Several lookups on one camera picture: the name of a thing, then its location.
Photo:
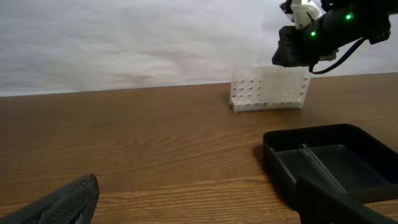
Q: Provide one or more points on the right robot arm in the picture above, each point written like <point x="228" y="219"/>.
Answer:
<point x="367" y="18"/>

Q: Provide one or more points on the black tray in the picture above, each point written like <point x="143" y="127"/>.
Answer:
<point x="351" y="165"/>

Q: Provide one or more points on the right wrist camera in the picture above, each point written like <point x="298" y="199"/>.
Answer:
<point x="306" y="14"/>

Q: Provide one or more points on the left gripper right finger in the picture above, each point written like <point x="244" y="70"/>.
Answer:
<point x="326" y="208"/>

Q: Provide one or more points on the white test tube rack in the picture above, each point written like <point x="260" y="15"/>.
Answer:
<point x="267" y="90"/>

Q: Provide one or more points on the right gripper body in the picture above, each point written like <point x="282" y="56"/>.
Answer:
<point x="295" y="46"/>

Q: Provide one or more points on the clear test tube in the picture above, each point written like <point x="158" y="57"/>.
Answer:
<point x="317" y="165"/>

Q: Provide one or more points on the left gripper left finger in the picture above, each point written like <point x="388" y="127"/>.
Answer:
<point x="62" y="205"/>

